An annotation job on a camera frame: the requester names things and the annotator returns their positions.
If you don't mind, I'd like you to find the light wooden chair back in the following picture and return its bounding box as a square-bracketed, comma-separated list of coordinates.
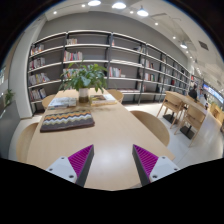
[160, 91, 184, 127]

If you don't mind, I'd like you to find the wooden chair far right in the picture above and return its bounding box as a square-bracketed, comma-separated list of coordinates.
[107, 89, 124, 102]

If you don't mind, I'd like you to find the small plant at left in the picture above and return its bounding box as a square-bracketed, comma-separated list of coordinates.
[5, 89, 15, 106]

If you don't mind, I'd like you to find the open magazine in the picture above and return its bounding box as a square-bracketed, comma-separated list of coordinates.
[48, 97, 76, 109]
[90, 94, 117, 106]

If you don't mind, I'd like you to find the zigzag patterned folded towel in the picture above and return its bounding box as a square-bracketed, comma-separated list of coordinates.
[40, 110, 95, 132]

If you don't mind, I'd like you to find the wooden chair near left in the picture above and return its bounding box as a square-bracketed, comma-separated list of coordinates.
[16, 122, 38, 163]

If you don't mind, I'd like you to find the large grey bookshelf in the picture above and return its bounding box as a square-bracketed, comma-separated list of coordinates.
[27, 30, 190, 112]

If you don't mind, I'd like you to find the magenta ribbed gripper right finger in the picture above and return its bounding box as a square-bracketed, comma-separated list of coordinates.
[132, 145, 179, 186]

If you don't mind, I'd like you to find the light wooden chair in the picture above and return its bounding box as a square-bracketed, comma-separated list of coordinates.
[160, 91, 184, 127]
[175, 105, 207, 145]

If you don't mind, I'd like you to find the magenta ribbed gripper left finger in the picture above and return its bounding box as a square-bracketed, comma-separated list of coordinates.
[47, 145, 94, 187]

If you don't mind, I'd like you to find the open magazine right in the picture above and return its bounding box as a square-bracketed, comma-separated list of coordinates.
[90, 94, 117, 106]

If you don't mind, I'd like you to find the wooden chair near right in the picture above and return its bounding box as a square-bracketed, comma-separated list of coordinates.
[131, 110, 170, 147]

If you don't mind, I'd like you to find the light wooden chair front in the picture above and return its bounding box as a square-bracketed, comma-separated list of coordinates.
[175, 105, 207, 145]

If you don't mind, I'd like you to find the wooden chair far left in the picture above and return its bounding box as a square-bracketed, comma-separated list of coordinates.
[42, 94, 55, 109]

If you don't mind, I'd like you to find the open magazine left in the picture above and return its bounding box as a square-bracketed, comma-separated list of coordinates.
[48, 97, 76, 109]

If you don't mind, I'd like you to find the seated person in black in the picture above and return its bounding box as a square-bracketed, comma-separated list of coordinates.
[188, 86, 197, 100]

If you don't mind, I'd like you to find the green potted plant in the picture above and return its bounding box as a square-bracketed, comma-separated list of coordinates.
[59, 63, 107, 103]

